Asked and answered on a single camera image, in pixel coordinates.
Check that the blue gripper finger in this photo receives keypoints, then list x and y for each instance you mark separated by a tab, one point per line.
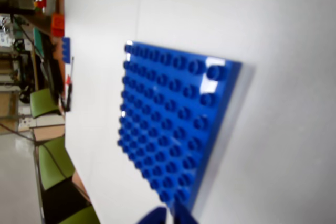
185	216
156	217

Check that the blue toy block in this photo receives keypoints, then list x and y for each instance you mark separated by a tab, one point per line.
66	49

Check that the orange toy block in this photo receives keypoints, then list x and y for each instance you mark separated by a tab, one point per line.
57	24

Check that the blue 8x8 studded baseplate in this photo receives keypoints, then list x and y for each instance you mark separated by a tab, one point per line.
170	116

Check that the green chair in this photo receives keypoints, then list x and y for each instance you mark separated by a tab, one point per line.
55	161
43	102

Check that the green chairs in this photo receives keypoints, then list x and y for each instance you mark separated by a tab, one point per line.
52	155

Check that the black and red tool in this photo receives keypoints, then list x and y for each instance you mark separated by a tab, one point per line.
69	90

